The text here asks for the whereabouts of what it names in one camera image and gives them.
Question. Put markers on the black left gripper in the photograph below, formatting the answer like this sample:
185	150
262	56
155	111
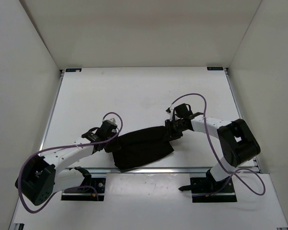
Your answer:
116	147

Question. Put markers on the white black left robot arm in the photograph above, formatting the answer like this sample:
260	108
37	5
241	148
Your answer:
52	170

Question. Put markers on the black skirt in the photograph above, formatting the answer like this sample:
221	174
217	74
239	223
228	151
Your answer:
141	147

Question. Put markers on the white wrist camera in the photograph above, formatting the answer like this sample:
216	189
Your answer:
172	114
111	121

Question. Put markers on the blue corner label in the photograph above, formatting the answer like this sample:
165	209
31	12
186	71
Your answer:
73	70
215	68

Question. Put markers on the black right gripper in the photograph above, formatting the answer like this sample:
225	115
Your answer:
171	134

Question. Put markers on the right blue corner label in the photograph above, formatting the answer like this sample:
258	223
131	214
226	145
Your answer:
215	68

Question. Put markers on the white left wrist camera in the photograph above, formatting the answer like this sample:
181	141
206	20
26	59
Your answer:
111	121

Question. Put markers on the left blue corner label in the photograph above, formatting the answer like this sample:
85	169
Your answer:
73	70

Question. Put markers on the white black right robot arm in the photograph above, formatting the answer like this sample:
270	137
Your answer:
237	142

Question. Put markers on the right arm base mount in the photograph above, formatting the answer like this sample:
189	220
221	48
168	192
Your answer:
205	190

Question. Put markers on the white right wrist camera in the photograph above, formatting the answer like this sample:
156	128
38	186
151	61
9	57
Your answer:
172	114

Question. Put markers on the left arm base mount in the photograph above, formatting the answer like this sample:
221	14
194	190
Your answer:
92	190

